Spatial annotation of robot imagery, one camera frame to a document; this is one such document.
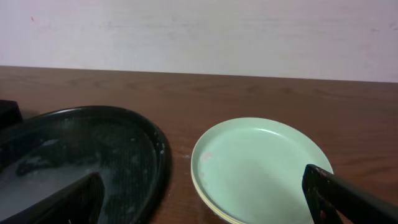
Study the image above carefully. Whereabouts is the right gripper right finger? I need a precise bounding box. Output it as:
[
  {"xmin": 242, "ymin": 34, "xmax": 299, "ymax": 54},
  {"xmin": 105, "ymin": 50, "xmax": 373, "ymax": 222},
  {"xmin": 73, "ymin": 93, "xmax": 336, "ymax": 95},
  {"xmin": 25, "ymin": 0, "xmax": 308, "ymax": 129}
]
[{"xmin": 302, "ymin": 164, "xmax": 397, "ymax": 224}]

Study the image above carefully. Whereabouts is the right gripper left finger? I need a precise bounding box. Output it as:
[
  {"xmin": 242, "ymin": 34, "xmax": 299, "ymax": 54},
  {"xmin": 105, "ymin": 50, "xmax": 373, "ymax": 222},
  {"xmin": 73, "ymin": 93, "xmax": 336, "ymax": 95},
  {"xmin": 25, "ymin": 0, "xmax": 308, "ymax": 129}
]
[{"xmin": 1, "ymin": 172, "xmax": 105, "ymax": 224}]

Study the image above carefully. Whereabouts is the mint plate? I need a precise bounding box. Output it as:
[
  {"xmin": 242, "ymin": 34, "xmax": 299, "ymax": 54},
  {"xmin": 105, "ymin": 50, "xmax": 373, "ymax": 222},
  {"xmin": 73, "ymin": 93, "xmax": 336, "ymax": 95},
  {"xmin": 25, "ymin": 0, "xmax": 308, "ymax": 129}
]
[{"xmin": 191, "ymin": 118, "xmax": 333, "ymax": 224}]

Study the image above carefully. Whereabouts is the black round tray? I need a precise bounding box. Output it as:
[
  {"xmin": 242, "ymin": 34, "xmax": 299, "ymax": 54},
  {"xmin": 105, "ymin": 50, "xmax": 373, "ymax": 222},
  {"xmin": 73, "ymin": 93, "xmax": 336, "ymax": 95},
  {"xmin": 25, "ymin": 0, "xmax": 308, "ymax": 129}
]
[{"xmin": 1, "ymin": 106, "xmax": 170, "ymax": 223}]

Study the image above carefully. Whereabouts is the black rectangular tray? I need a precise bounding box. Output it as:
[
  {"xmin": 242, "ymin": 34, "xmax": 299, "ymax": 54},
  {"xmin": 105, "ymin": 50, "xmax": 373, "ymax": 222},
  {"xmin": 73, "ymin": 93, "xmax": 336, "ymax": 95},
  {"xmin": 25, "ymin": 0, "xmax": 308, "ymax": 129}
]
[{"xmin": 0, "ymin": 100, "xmax": 23, "ymax": 129}]

